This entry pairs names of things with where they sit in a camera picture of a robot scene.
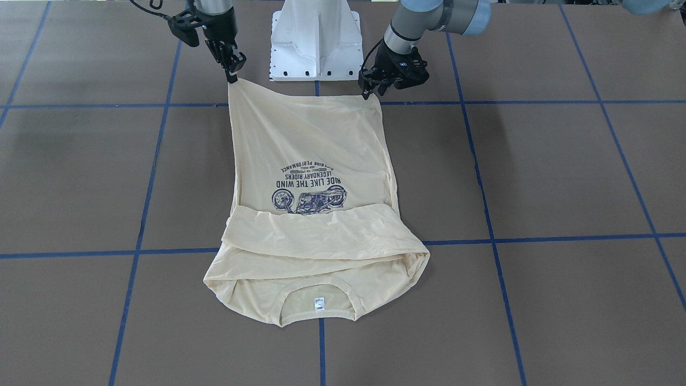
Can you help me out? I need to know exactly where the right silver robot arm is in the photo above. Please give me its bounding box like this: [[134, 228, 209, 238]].
[[193, 1, 247, 84]]

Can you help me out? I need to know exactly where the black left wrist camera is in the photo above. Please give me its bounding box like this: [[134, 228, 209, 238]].
[[393, 46, 430, 90]]

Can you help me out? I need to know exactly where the cream long-sleeve printed shirt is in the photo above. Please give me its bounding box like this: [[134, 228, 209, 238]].
[[203, 79, 430, 327]]

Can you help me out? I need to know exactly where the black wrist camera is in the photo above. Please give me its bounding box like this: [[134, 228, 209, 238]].
[[393, 46, 430, 90], [166, 10, 204, 47]]

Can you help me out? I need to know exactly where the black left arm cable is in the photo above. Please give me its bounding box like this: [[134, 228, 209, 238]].
[[358, 39, 384, 81]]

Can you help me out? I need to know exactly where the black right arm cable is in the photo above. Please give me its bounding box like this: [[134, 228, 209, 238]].
[[129, 0, 177, 22]]

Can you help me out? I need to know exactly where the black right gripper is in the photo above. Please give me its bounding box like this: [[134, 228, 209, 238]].
[[201, 10, 247, 84]]

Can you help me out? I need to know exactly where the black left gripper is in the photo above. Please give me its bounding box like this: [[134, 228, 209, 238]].
[[360, 41, 415, 100]]

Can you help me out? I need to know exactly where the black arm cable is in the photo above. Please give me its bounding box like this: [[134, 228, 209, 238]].
[[358, 39, 384, 81], [129, 0, 177, 22]]

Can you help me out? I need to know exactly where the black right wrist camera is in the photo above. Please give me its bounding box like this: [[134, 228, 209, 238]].
[[166, 10, 204, 47]]

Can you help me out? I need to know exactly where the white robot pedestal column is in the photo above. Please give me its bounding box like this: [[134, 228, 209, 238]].
[[270, 1, 363, 81]]

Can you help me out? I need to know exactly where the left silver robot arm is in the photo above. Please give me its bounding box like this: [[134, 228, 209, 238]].
[[358, 1, 491, 99]]

